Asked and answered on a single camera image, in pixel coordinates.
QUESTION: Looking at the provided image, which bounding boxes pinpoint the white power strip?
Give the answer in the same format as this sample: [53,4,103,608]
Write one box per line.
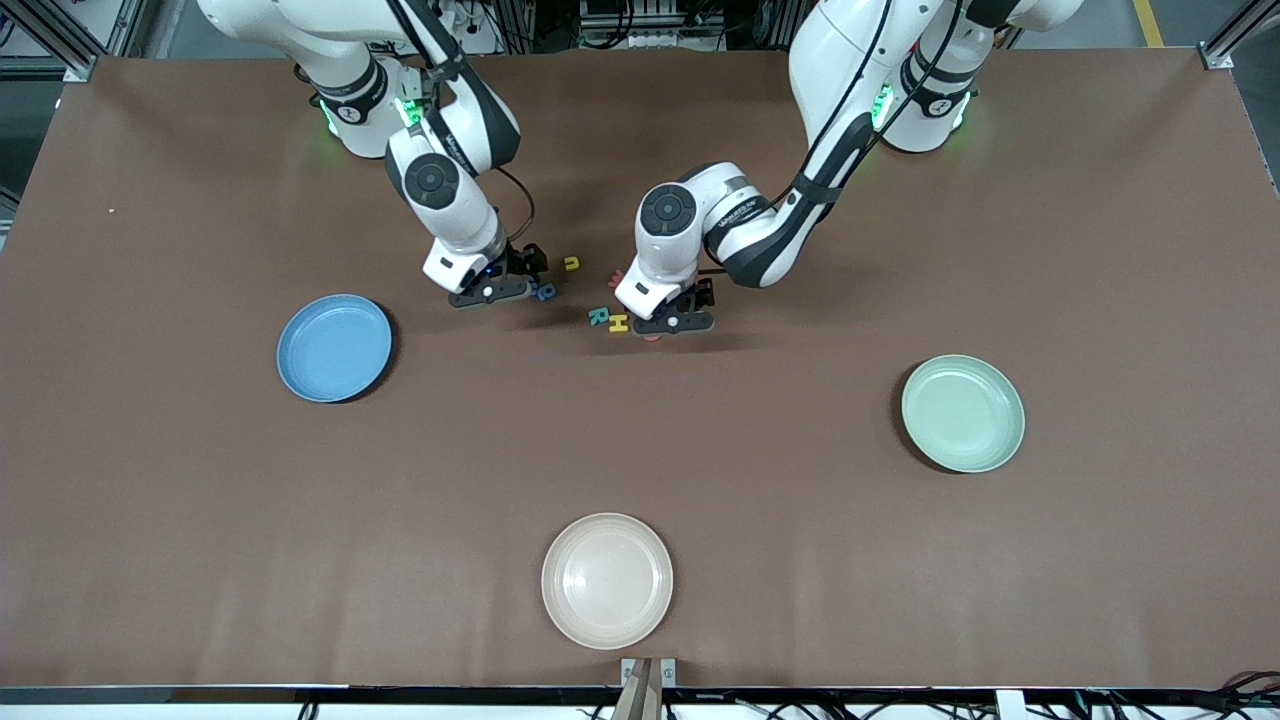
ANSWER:
[440,0,501,56]

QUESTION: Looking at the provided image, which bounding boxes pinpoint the grey equipment rack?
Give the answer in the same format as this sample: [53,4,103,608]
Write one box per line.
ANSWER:
[578,0,726,51]

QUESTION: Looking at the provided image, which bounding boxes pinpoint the metal camera pole bracket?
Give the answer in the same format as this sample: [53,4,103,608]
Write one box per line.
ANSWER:
[620,657,678,720]

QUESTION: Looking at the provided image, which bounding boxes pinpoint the silver aluminium frame post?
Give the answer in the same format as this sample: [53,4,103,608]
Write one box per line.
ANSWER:
[1200,0,1280,71]
[0,0,136,83]

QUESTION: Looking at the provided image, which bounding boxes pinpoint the green plate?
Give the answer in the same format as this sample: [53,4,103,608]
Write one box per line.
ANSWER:
[900,354,1027,474]

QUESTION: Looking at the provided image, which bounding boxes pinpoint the blue plate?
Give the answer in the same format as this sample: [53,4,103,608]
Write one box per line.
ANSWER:
[276,293,394,404]

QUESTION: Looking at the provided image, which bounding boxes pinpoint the beige plate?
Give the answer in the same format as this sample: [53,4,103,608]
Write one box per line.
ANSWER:
[541,512,674,651]

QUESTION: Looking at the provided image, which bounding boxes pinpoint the black right camera cable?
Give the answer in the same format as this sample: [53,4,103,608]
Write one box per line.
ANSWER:
[495,165,537,246]

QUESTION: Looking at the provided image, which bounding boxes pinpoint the black cable bundle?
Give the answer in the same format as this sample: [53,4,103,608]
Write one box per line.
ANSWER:
[1180,668,1280,720]

